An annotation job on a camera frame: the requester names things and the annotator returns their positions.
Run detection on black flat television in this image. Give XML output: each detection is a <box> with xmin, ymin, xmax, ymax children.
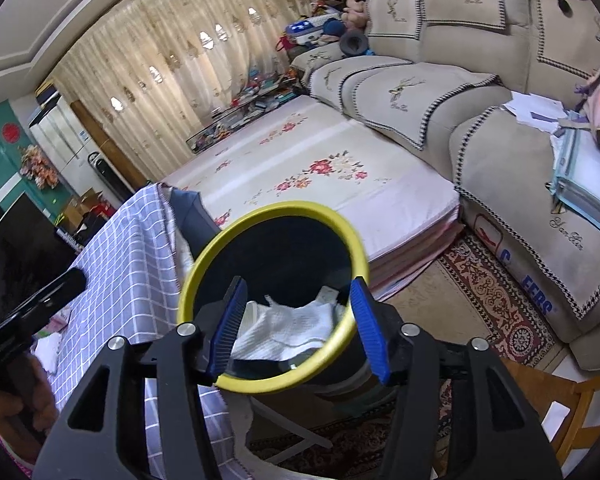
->
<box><xmin>0</xmin><ymin>194</ymin><xmax>73</xmax><ymax>316</ymax></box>

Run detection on long toy tray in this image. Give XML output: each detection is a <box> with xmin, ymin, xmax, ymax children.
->
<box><xmin>186</xmin><ymin>76</ymin><xmax>302</xmax><ymax>155</ymax></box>

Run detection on wooden chair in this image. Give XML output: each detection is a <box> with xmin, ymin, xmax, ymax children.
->
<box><xmin>503</xmin><ymin>359</ymin><xmax>600</xmax><ymax>467</ymax></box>

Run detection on blue checked tablecloth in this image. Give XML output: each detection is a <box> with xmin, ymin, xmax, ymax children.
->
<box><xmin>33</xmin><ymin>185</ymin><xmax>248</xmax><ymax>479</ymax></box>

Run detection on person's left hand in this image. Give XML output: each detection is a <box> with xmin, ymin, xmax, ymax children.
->
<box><xmin>0</xmin><ymin>354</ymin><xmax>59</xmax><ymax>465</ymax></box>

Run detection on cream patterned curtain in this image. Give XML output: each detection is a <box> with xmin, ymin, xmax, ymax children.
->
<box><xmin>50</xmin><ymin>0</ymin><xmax>310</xmax><ymax>180</ymax></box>

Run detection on pink floral floor mat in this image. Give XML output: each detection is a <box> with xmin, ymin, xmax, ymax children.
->
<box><xmin>164</xmin><ymin>96</ymin><xmax>462</xmax><ymax>299</ymax></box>

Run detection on white paper towel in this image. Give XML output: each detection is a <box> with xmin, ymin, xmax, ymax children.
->
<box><xmin>230</xmin><ymin>286</ymin><xmax>344</xmax><ymax>362</ymax></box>

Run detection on white floor air conditioner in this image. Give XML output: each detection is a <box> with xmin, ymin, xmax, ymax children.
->
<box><xmin>29</xmin><ymin>94</ymin><xmax>97</xmax><ymax>174</ymax></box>

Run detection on artificial flower bouquet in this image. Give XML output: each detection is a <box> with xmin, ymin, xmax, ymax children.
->
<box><xmin>19</xmin><ymin>144</ymin><xmax>59</xmax><ymax>190</ymax></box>

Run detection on yellow-rimmed black trash bin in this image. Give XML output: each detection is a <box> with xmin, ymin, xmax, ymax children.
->
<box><xmin>178</xmin><ymin>200</ymin><xmax>370</xmax><ymax>396</ymax></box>

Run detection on black tower fan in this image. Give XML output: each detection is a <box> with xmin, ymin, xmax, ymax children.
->
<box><xmin>87</xmin><ymin>152</ymin><xmax>134</xmax><ymax>203</ymax></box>

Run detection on beige sofa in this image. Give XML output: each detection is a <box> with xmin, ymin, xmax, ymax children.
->
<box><xmin>294</xmin><ymin>0</ymin><xmax>600</xmax><ymax>370</ymax></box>

